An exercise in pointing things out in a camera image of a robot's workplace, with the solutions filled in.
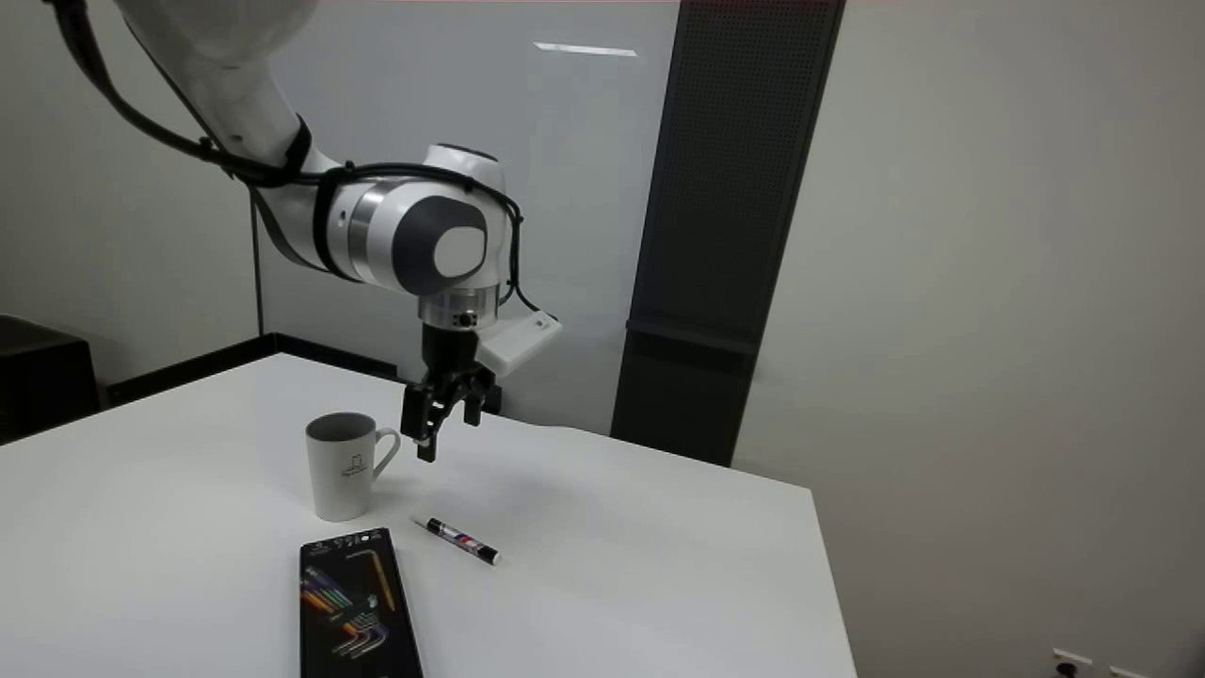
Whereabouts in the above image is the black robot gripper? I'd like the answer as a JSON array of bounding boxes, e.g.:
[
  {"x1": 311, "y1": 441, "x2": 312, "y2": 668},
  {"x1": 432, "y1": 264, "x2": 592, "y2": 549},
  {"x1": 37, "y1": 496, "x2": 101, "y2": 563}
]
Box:
[{"x1": 400, "y1": 321, "x2": 508, "y2": 468}]

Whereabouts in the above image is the white mug with logo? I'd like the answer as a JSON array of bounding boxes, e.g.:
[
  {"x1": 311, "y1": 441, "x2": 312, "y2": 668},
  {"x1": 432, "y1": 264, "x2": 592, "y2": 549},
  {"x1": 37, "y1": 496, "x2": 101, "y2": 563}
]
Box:
[{"x1": 302, "y1": 407, "x2": 408, "y2": 529}]

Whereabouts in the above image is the black box with colourful print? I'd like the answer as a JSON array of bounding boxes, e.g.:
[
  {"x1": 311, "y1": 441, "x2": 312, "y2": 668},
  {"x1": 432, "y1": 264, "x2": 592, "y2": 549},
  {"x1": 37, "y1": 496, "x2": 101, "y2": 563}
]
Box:
[{"x1": 298, "y1": 525, "x2": 425, "y2": 678}]

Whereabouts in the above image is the black cabinet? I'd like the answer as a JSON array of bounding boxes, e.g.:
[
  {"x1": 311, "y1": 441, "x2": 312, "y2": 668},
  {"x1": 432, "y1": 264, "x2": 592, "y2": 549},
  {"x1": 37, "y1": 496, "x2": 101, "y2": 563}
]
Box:
[{"x1": 0, "y1": 311, "x2": 106, "y2": 445}]

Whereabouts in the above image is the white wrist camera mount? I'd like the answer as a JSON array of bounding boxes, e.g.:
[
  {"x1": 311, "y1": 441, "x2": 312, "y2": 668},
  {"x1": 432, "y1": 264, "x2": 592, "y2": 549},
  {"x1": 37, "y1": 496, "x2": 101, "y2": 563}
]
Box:
[{"x1": 475, "y1": 309, "x2": 564, "y2": 379}]

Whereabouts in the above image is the dark vertical wall pillar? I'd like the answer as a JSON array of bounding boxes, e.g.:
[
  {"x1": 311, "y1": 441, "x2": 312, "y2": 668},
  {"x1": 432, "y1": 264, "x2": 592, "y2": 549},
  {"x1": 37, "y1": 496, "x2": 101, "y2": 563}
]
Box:
[{"x1": 607, "y1": 0, "x2": 853, "y2": 471}]

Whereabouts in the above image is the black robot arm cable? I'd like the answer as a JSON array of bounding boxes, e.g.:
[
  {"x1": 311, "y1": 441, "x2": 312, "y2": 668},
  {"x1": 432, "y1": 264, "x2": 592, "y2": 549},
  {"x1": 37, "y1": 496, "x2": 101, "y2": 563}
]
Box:
[{"x1": 47, "y1": 0, "x2": 546, "y2": 321}]

